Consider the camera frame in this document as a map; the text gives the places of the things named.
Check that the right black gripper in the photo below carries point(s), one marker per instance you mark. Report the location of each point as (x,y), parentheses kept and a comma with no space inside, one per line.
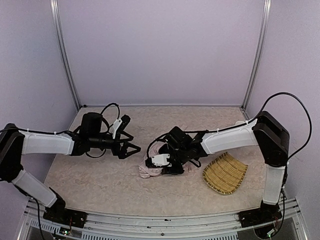
(173,164)

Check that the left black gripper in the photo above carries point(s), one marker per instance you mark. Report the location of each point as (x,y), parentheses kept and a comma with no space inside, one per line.
(117,144)

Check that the pink and black folding umbrella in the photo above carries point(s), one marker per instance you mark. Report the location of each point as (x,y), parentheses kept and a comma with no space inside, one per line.
(181,146)

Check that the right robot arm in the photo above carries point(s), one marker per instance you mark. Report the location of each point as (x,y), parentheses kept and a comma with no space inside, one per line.
(262,144)

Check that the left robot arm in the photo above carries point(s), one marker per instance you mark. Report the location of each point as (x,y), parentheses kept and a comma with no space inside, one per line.
(16,142)

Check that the woven bamboo tray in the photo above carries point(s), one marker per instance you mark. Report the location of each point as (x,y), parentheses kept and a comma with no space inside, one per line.
(224,174)

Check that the white and blue cup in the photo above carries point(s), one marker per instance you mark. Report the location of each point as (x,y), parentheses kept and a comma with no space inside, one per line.
(240,122)

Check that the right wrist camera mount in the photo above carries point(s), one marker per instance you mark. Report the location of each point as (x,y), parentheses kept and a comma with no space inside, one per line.
(158,161)

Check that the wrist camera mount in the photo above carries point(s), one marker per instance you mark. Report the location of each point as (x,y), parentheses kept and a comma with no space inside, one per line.
(158,161)
(119,126)

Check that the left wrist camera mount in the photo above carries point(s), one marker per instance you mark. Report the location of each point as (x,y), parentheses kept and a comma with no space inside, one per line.
(119,126)

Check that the aluminium front rail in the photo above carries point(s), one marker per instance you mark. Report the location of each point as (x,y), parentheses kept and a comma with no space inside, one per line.
(101,226)

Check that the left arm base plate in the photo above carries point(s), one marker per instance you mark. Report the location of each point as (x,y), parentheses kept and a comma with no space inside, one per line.
(68,217)

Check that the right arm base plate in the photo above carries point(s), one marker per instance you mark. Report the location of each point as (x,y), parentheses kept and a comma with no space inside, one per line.
(253,217)

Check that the left aluminium corner post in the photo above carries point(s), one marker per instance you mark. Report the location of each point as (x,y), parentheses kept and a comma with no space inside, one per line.
(63,53)

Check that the aluminium corner post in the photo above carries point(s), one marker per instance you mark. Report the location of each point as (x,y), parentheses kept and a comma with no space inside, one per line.
(63,53)
(258,53)

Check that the right aluminium corner post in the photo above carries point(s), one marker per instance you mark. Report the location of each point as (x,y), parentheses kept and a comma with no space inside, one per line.
(258,53)

